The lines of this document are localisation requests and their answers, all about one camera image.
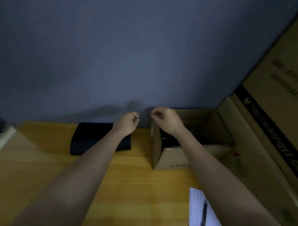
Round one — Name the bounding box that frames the person's right forearm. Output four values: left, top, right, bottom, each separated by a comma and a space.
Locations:
172, 129, 282, 226

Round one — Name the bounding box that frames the black bag stack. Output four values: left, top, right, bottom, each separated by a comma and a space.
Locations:
69, 122, 132, 156

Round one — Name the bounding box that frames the yellow wooden table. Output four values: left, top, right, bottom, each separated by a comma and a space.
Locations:
0, 121, 203, 226

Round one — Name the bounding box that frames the person's left forearm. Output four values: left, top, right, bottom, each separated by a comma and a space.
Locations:
9, 129, 131, 226

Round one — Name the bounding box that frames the white paper sheet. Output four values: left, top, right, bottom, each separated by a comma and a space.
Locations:
189, 187, 222, 226

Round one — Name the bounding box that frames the cardboard box with black band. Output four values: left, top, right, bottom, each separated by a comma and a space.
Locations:
234, 17, 298, 194

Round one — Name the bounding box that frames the black pen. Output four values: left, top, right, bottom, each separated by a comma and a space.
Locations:
201, 199, 208, 226

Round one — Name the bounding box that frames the person's right hand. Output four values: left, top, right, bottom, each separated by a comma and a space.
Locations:
150, 107, 187, 137

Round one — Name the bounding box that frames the person's left hand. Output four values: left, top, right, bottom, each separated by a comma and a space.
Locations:
111, 111, 141, 137

